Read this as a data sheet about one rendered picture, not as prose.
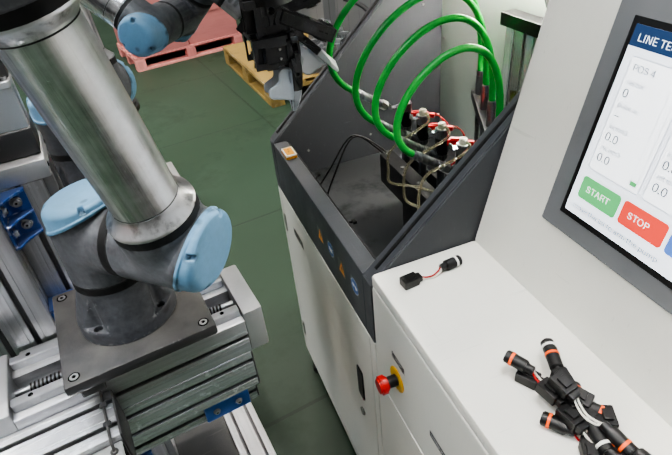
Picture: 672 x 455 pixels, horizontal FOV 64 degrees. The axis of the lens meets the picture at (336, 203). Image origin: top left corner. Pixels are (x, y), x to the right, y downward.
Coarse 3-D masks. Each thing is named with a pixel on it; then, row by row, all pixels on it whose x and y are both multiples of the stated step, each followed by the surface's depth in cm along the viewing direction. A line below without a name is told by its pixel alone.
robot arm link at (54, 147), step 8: (32, 104) 108; (32, 112) 109; (40, 120) 109; (40, 128) 111; (48, 128) 110; (48, 136) 111; (48, 144) 113; (56, 144) 112; (56, 152) 113; (64, 152) 113
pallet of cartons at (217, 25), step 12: (156, 0) 494; (216, 12) 529; (204, 24) 529; (216, 24) 535; (228, 24) 541; (192, 36) 528; (204, 36) 534; (216, 36) 540; (228, 36) 545; (240, 36) 552; (120, 48) 550; (168, 48) 518; (180, 48) 524; (192, 48) 531; (216, 48) 549; (132, 60) 536; (144, 60) 511; (168, 60) 530; (180, 60) 530
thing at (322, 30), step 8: (280, 16) 90; (288, 16) 90; (296, 16) 90; (304, 16) 92; (288, 24) 91; (296, 24) 91; (304, 24) 92; (312, 24) 92; (320, 24) 93; (328, 24) 94; (304, 32) 92; (312, 32) 93; (320, 32) 93; (328, 32) 94; (336, 32) 95; (320, 40) 95; (328, 40) 95
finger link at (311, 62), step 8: (304, 48) 107; (304, 56) 107; (312, 56) 107; (320, 56) 106; (328, 56) 107; (304, 64) 107; (312, 64) 107; (320, 64) 107; (328, 64) 107; (336, 64) 108; (304, 72) 108; (312, 72) 107
